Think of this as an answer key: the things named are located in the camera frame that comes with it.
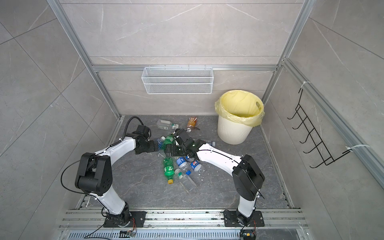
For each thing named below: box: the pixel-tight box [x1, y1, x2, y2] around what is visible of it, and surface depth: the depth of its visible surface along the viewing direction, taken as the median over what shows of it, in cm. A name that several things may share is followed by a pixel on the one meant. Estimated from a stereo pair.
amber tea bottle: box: [186, 116, 198, 133], surface depth 113 cm
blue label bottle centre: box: [176, 156, 192, 176], surface depth 90 cm
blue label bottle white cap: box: [157, 136, 166, 145], surface depth 103 cm
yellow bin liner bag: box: [214, 89, 266, 127], surface depth 95 cm
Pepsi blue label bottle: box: [190, 160, 202, 172], surface depth 90 cm
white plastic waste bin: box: [217, 115, 253, 145], surface depth 95 cm
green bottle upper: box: [164, 134, 174, 145], surface depth 102 cm
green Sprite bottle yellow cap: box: [163, 156, 175, 185], surface depth 88 cm
